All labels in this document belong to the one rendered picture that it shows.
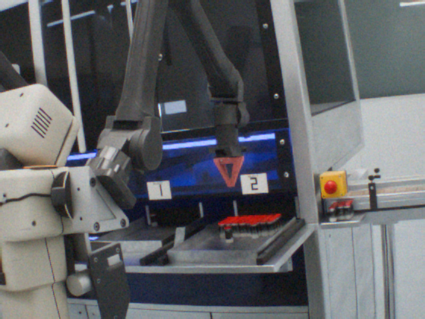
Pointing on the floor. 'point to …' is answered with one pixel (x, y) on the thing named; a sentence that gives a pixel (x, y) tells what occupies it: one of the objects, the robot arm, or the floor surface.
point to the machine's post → (303, 155)
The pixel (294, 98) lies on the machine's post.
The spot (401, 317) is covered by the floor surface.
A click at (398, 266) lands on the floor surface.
